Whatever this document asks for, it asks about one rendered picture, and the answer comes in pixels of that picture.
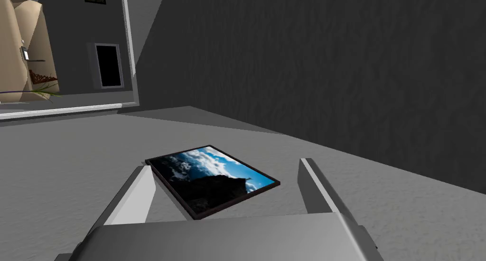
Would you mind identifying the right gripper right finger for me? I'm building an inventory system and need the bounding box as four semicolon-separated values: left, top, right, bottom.
297;158;360;227

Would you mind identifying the dark window with grey frame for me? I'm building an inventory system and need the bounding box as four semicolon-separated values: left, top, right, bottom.
93;43;125;89

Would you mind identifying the beige armchair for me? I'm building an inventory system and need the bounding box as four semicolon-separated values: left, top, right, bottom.
0;0;60;104

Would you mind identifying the black framed sky picture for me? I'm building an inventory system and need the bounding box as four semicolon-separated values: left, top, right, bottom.
145;144;281;220

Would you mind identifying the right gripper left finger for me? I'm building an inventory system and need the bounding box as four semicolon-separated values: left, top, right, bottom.
89;164;157;235

